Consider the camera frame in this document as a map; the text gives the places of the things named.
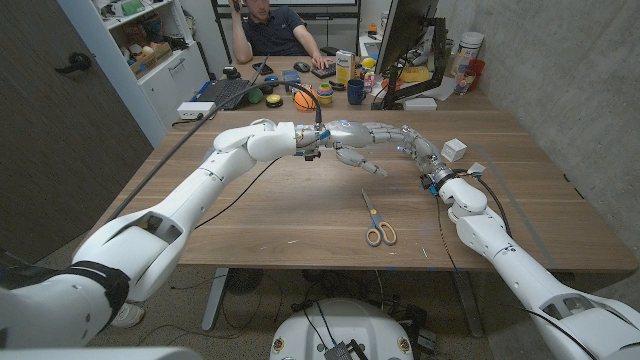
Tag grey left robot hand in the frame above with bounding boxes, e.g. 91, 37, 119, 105
294, 119, 414, 178

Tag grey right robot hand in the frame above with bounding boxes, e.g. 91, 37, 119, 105
397, 127, 457, 189

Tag small white cube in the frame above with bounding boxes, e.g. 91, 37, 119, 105
440, 138, 468, 163

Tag dark blue mug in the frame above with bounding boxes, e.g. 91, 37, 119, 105
346, 78, 368, 106

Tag flat white box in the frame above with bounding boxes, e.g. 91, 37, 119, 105
402, 97, 439, 112

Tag small orange basketball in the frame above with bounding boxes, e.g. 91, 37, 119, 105
293, 89, 318, 113

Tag yellow white carton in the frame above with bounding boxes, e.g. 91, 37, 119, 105
335, 49, 357, 86

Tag black keypad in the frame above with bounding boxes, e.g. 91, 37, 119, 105
310, 62, 338, 80

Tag clear plastic cup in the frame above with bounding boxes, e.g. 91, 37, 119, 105
453, 69, 477, 97

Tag yellow bowl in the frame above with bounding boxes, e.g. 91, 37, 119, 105
399, 65, 432, 84

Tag red cup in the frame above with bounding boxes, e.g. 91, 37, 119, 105
466, 58, 487, 92

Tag white canister with label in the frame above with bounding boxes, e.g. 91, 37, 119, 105
450, 31, 486, 78

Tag black computer monitor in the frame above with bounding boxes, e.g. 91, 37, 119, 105
375, 0, 441, 76

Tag person in dark polo shirt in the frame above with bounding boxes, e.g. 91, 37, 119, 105
228, 0, 332, 69

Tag black laptop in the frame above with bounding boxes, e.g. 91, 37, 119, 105
195, 55, 270, 111

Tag grey metal table leg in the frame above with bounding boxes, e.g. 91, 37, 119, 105
201, 267, 231, 332
451, 269, 485, 340

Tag white power box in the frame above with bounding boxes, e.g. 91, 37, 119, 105
176, 101, 219, 121

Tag white shelf cabinet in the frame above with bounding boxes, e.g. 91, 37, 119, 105
57, 0, 211, 147

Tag white robot torso base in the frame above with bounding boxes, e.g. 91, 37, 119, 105
269, 298, 416, 360

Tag cardboard box with items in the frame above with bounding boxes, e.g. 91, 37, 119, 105
128, 41, 174, 80

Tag white sneaker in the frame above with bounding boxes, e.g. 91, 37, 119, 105
110, 301, 147, 329

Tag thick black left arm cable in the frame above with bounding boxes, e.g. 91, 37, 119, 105
106, 79, 324, 224

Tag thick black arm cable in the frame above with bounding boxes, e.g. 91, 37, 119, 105
106, 79, 324, 224
457, 169, 514, 237

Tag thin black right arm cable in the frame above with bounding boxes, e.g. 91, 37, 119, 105
435, 195, 599, 359

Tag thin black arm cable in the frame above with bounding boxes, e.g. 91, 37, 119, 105
193, 157, 282, 231
435, 195, 599, 359

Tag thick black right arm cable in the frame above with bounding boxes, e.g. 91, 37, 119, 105
457, 169, 514, 237

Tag scissors with yellow grey handles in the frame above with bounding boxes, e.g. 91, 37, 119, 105
361, 189, 398, 248

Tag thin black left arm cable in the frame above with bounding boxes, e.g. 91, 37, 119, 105
193, 157, 282, 231

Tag black door handle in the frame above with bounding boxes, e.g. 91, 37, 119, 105
54, 52, 93, 75

